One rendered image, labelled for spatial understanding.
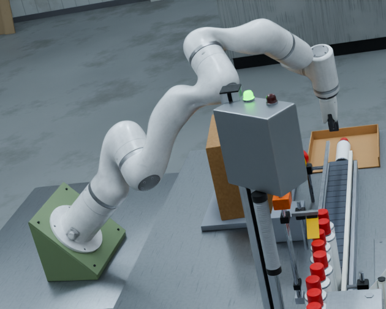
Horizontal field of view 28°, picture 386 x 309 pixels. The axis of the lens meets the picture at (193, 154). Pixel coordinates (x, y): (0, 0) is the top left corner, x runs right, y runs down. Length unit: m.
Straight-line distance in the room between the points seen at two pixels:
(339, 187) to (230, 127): 0.94
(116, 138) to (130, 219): 0.54
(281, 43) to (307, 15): 4.56
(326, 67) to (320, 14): 4.31
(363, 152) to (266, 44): 0.93
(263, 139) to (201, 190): 1.24
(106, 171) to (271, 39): 0.65
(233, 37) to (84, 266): 0.87
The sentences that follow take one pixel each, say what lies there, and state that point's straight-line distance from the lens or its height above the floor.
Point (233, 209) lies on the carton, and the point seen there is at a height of 0.89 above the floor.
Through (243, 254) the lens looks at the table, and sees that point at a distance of 2.41.
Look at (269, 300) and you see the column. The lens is 2.02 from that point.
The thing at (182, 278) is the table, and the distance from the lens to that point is 2.36.
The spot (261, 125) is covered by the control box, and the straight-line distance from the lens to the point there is 1.64.
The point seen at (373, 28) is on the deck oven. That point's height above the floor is 0.21.
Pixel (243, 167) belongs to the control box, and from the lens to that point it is 1.74.
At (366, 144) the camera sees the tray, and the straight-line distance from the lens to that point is 3.00.
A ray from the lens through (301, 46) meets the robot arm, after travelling 2.26.
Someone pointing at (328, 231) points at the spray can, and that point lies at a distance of 2.00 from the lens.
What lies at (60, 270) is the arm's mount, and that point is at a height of 0.87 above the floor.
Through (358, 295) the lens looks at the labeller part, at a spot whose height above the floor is 1.14.
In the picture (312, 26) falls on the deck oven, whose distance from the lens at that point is 6.75.
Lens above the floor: 2.06
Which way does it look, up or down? 23 degrees down
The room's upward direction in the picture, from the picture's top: 13 degrees counter-clockwise
